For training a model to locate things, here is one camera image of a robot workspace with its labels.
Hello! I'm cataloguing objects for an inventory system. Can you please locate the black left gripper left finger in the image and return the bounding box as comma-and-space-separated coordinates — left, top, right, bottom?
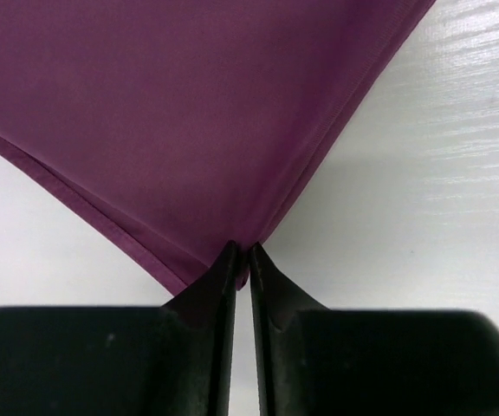
160, 242, 237, 415

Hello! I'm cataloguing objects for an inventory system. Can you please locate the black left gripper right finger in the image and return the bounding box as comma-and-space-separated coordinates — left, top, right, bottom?
249, 244, 326, 415

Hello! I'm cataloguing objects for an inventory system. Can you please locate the purple cloth napkin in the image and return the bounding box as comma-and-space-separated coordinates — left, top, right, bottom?
0, 0, 431, 294

